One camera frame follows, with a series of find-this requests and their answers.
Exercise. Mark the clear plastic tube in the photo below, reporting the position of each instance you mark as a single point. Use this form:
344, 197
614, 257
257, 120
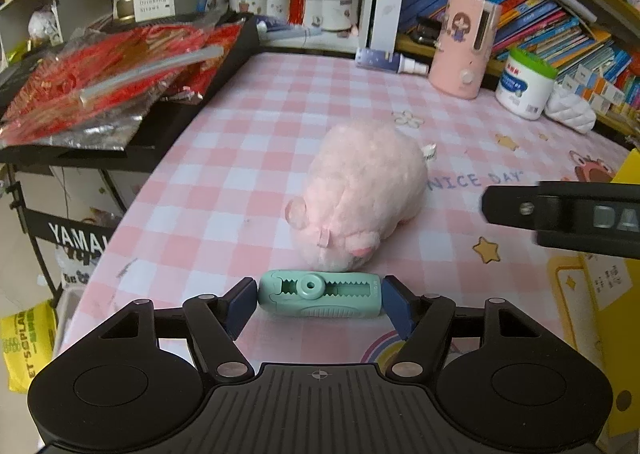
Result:
150, 72

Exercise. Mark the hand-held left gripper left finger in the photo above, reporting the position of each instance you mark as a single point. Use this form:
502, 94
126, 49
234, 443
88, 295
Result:
241, 306

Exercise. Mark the yellow cardboard box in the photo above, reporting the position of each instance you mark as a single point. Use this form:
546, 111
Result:
620, 334

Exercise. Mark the pile of red foil packets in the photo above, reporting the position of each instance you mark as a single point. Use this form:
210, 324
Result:
125, 49

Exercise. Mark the row of colourful books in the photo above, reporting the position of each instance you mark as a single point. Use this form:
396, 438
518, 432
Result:
525, 19

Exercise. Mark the mint green correction tape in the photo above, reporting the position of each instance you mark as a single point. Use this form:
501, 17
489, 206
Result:
320, 306

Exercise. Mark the pink humidifier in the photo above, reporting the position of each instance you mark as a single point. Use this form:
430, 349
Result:
460, 59

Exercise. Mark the yellow plastic bag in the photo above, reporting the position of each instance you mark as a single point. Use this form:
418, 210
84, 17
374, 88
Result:
25, 349

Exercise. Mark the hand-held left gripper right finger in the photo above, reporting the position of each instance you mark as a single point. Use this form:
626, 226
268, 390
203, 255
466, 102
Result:
397, 306

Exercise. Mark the black keyboard stand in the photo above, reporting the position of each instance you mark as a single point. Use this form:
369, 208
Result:
75, 234

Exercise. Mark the white pen cup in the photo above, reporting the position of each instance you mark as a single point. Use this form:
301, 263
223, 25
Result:
247, 3
332, 12
278, 4

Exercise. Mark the white ribbed pouch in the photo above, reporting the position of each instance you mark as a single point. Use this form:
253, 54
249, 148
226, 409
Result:
570, 109

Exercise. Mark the orange blue medicine box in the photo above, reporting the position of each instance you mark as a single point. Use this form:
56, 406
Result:
602, 82
587, 97

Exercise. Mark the pink pig plush toy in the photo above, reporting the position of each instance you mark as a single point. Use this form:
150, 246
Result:
365, 174

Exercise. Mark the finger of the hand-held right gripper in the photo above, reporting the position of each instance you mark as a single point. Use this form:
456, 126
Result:
507, 206

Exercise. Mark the small spray bottle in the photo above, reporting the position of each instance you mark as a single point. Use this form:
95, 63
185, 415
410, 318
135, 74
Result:
375, 59

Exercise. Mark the white jar green lid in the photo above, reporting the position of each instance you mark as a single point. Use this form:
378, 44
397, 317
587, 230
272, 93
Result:
522, 89

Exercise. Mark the white blue tube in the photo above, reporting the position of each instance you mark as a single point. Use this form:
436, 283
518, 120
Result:
290, 30

